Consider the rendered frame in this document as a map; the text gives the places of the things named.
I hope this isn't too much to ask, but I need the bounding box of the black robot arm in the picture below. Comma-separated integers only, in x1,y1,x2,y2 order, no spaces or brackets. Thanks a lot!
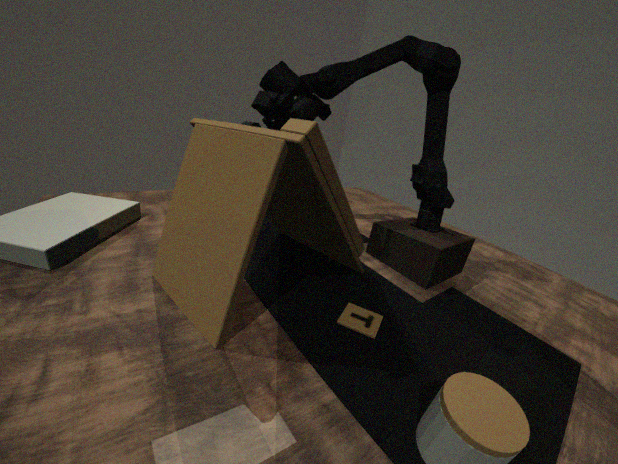
251,35,461,233

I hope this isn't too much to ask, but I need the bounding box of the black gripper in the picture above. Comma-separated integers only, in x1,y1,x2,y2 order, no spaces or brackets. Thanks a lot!
241,105,309,131

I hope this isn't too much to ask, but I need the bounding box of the grey cylindrical container with tan lid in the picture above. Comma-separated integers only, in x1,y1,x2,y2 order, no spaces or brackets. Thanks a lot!
416,372,530,464

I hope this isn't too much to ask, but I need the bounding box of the beige square tile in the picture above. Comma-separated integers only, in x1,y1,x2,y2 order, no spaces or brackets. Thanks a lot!
337,303,383,339

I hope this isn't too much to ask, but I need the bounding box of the tan a-frame board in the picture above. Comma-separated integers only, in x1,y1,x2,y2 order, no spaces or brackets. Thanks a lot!
152,118,365,349

